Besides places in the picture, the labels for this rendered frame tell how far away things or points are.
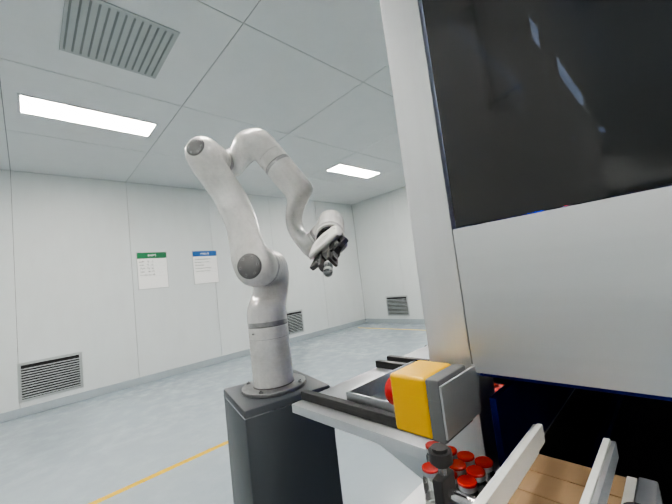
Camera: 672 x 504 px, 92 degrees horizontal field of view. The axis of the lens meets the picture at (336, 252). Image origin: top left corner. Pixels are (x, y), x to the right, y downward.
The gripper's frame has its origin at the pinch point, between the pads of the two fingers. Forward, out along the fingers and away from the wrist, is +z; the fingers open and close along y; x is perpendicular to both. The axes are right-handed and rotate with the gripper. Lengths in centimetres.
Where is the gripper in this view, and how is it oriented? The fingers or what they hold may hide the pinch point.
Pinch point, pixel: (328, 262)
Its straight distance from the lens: 77.2
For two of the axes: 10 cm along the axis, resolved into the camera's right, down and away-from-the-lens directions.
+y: 7.4, -6.2, -2.7
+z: -0.1, 3.9, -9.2
